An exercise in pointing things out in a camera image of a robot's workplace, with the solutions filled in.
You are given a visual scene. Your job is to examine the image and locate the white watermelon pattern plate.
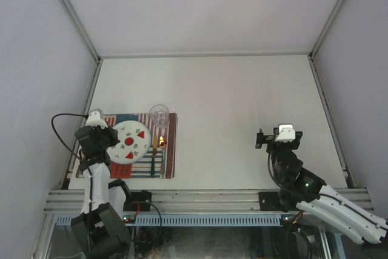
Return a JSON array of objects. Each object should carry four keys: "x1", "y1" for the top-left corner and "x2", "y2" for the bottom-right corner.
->
[{"x1": 107, "y1": 121, "x2": 152, "y2": 165}]

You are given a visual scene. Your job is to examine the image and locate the striped patchwork placemat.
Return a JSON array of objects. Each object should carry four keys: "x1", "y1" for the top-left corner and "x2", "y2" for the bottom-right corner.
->
[{"x1": 75, "y1": 112, "x2": 178, "y2": 180}]

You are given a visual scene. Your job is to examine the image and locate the gold knife green handle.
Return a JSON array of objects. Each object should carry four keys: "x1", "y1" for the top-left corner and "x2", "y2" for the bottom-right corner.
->
[{"x1": 150, "y1": 134, "x2": 158, "y2": 178}]

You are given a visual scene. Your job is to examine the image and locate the pink handled spoon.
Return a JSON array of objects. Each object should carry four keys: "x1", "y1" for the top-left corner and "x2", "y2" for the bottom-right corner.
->
[{"x1": 159, "y1": 136, "x2": 167, "y2": 178}]

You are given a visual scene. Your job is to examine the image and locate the clear drinking glass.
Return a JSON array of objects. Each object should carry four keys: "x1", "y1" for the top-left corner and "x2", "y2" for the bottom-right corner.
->
[{"x1": 149, "y1": 104, "x2": 170, "y2": 129}]

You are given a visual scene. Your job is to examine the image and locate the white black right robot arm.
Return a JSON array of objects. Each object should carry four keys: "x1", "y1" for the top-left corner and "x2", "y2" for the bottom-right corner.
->
[{"x1": 255, "y1": 124, "x2": 387, "y2": 245}]

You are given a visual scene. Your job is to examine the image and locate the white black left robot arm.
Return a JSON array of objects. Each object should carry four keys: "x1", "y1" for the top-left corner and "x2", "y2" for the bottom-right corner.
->
[{"x1": 71, "y1": 126, "x2": 133, "y2": 258}]

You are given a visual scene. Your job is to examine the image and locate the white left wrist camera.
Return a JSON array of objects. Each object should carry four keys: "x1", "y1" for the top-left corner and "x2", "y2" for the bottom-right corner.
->
[{"x1": 85, "y1": 109, "x2": 108, "y2": 129}]

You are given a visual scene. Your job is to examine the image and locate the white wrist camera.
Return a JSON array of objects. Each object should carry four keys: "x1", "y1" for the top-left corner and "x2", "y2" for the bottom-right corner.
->
[
  {"x1": 85, "y1": 109, "x2": 108, "y2": 129},
  {"x1": 274, "y1": 124, "x2": 296, "y2": 143}
]

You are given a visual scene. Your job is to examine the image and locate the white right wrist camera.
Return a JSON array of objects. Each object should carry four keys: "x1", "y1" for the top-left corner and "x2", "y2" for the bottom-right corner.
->
[{"x1": 274, "y1": 124, "x2": 296, "y2": 143}]

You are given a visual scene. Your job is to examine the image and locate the black left camera cable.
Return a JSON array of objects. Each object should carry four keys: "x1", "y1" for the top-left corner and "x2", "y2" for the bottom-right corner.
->
[{"x1": 50, "y1": 113, "x2": 90, "y2": 161}]

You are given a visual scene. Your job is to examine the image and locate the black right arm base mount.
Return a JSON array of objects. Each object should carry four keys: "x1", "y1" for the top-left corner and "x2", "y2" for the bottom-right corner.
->
[{"x1": 258, "y1": 191, "x2": 287, "y2": 212}]

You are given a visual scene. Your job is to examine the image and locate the aluminium front rail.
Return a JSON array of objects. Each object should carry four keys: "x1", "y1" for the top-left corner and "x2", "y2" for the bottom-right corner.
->
[{"x1": 43, "y1": 188, "x2": 375, "y2": 213}]

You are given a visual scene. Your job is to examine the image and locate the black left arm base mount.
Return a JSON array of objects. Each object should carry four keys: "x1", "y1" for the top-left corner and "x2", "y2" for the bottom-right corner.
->
[{"x1": 124, "y1": 190, "x2": 152, "y2": 212}]

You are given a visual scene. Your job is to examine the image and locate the grey slotted cable duct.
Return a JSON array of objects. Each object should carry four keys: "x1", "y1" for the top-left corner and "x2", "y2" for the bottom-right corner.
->
[{"x1": 53, "y1": 214, "x2": 287, "y2": 226}]

